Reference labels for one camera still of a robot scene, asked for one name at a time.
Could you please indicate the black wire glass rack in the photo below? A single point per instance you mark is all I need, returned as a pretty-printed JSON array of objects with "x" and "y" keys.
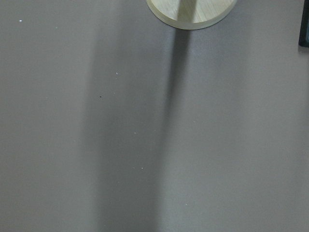
[{"x": 304, "y": 29}]

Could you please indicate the wooden mug tree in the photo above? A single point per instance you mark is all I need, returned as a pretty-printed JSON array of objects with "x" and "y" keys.
[{"x": 191, "y": 14}]

